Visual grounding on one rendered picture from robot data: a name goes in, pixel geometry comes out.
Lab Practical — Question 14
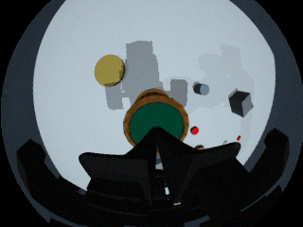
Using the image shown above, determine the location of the yellow round disc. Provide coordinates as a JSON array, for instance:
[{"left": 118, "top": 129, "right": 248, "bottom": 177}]
[{"left": 94, "top": 55, "right": 125, "bottom": 87}]

